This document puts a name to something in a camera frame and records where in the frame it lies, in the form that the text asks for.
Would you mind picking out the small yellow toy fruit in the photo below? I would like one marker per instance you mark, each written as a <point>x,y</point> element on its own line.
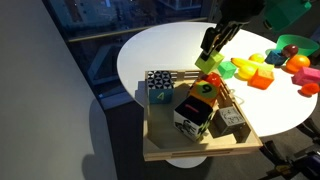
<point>257,58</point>

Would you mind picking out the wooden tray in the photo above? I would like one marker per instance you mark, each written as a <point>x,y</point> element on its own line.
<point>160,133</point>

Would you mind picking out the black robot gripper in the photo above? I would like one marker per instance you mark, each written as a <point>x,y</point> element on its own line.
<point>223,33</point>

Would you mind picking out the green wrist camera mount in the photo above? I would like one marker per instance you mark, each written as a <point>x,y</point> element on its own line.
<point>285,13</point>

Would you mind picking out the window railing bar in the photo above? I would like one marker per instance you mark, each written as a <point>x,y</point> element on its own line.
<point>133,30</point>

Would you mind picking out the grey printed cube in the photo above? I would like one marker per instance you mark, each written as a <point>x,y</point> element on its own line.
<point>230,120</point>

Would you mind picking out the small red-orange toy fruit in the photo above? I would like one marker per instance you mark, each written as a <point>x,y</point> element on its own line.
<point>309,89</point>

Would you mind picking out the green plastic bowl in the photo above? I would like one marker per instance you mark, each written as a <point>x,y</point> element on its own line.
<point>300,41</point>

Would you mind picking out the toy orange fruit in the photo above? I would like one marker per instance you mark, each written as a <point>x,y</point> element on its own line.
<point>297,63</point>

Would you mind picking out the orange block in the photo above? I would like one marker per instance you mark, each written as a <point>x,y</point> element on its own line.
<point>261,79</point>

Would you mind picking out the black white triangle cube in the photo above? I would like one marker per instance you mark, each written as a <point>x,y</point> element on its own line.
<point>160,86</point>

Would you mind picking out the red toy tomato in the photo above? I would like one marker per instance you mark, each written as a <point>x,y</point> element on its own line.
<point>213,79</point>

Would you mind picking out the lime green block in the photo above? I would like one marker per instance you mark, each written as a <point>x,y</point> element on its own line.
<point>210,63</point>

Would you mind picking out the pink block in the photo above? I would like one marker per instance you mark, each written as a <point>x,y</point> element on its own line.
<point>306,76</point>

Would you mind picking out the white table pedestal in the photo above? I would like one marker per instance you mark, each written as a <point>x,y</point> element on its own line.
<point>186,162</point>

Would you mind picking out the yellow toy banana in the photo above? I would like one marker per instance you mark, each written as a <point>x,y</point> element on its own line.
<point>246,62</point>

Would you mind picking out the orange cube with nine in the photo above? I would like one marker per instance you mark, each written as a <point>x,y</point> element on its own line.
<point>203,91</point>

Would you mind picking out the teal patterned block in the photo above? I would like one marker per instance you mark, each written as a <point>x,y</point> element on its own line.
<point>275,57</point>

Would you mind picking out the large black white cube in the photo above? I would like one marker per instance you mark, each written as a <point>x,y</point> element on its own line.
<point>192,118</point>

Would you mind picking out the dark red toy plum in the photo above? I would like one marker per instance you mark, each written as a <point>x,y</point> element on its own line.
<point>290,50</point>

